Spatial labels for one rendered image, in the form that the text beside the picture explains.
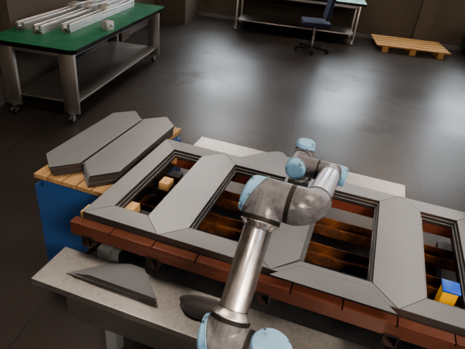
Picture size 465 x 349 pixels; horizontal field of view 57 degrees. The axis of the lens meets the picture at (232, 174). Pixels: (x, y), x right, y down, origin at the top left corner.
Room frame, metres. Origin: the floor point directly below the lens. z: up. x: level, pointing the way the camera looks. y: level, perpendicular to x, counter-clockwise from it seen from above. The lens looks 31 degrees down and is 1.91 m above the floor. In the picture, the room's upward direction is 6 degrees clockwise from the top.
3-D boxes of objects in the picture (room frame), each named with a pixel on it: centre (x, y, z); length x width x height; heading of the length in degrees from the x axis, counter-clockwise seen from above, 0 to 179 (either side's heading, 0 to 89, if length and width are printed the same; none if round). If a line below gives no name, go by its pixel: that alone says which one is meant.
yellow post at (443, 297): (1.12, -0.80, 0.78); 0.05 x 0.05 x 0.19; 74
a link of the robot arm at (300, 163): (1.40, -0.25, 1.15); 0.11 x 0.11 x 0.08; 71
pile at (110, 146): (2.02, 0.64, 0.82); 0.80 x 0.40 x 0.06; 164
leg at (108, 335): (1.38, 0.50, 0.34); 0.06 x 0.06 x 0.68; 74
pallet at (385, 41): (8.66, -3.15, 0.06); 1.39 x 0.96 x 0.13; 82
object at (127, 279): (1.19, 0.39, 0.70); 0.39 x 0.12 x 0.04; 74
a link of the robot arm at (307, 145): (1.50, -0.27, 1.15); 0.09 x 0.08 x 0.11; 161
